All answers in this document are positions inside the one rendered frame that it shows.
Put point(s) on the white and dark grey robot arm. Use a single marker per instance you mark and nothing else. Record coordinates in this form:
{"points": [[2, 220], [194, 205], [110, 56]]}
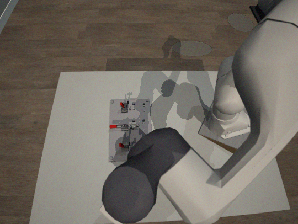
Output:
{"points": [[262, 76]]}

